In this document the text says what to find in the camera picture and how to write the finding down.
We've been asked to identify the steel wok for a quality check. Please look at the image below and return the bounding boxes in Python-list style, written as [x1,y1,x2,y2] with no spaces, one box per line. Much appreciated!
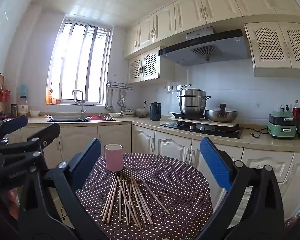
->
[205,103,239,123]

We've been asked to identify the red capped bottle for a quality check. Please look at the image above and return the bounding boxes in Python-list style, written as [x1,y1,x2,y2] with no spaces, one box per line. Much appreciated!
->
[292,100,300,122]

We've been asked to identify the bunch of wooden chopsticks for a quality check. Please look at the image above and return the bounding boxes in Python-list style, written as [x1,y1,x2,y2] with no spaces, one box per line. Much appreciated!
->
[101,172,171,230]

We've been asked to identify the grey range hood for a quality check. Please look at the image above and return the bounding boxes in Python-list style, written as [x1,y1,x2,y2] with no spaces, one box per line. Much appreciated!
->
[158,26,252,67]

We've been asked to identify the pink cup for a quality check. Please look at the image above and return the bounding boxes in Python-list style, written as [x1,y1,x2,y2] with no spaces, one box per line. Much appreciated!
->
[104,144,123,172]

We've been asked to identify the steel utensil rail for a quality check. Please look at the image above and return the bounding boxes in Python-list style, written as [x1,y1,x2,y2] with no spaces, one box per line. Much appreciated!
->
[106,81,132,90]

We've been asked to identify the cream upper wall cabinets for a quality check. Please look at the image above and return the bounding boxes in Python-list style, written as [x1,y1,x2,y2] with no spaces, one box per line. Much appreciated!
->
[123,0,300,59]

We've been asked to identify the steel steamer pot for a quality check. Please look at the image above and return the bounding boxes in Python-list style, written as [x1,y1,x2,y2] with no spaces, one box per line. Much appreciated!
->
[176,84,211,115]

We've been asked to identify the black gas stove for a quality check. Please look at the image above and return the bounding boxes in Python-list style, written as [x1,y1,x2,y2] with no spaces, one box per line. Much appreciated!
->
[160,121,243,139]

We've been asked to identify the white framed window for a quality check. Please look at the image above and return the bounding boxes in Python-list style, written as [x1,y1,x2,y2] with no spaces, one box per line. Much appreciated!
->
[46,17,111,106]

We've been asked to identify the steel sink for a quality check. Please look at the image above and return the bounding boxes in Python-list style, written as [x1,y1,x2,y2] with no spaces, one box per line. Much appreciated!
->
[47,115,117,122]

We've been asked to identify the dark blue kettle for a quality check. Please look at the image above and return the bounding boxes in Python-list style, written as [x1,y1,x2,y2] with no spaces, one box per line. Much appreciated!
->
[149,102,162,121]

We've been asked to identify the hanging steel utensils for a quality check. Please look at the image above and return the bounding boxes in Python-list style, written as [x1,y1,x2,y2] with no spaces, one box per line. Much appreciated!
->
[117,89,127,111]

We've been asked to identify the black appliance cable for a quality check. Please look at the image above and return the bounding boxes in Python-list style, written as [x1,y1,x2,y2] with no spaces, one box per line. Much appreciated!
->
[250,127,269,139]

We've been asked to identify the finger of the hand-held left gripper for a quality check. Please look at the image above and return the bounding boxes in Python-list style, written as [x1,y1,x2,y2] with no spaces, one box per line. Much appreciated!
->
[0,123,61,164]
[0,115,29,143]

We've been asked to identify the person's left hand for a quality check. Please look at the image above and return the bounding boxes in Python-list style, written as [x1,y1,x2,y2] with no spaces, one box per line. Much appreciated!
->
[5,188,23,219]

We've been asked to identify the hanging steel ladle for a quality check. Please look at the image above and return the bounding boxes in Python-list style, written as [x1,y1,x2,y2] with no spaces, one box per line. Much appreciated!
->
[105,87,114,111]

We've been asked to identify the cream lattice door cabinet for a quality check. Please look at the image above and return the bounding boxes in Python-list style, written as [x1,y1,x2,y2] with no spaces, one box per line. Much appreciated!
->
[244,22,300,78]
[127,47,160,84]

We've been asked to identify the green electric cooker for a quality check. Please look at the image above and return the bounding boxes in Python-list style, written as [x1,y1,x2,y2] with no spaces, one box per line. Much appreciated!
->
[267,110,297,139]

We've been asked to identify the clear bottle white label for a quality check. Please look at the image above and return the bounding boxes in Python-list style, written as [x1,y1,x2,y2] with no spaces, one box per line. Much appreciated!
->
[17,95,29,117]

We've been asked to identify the chrome faucet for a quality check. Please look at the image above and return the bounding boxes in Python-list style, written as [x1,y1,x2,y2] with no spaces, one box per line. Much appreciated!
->
[72,89,87,120]

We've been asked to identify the cream base cabinets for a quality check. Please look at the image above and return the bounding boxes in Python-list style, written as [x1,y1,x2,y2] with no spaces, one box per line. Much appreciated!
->
[131,124,300,230]
[5,121,132,205]

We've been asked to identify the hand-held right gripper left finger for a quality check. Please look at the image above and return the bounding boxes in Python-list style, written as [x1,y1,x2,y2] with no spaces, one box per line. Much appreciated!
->
[22,138,108,240]

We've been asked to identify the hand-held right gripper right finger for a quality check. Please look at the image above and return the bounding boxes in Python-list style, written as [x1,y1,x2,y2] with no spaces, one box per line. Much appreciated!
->
[197,137,285,240]

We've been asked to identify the brown polka dot tablecloth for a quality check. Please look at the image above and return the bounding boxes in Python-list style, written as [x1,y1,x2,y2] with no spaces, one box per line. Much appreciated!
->
[75,152,214,240]

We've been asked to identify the beige stone countertop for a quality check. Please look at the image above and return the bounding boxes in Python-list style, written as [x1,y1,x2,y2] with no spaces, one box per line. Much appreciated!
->
[5,115,300,153]

